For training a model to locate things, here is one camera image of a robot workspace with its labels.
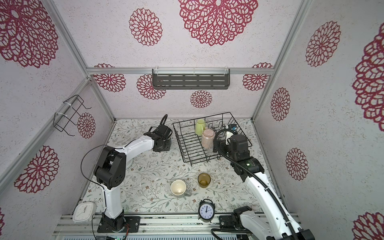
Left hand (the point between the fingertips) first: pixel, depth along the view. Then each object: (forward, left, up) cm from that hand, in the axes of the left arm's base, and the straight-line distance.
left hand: (164, 149), depth 98 cm
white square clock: (-36, +38, -2) cm, 52 cm away
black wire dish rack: (+12, -21, -4) cm, 25 cm away
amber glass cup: (-20, -25, -3) cm, 32 cm away
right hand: (-9, -34, +22) cm, 41 cm away
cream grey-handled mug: (-25, -10, -3) cm, 27 cm away
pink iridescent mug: (+3, -28, +9) cm, 30 cm away
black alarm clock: (-36, -25, -2) cm, 44 cm away
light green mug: (+15, -24, +5) cm, 29 cm away
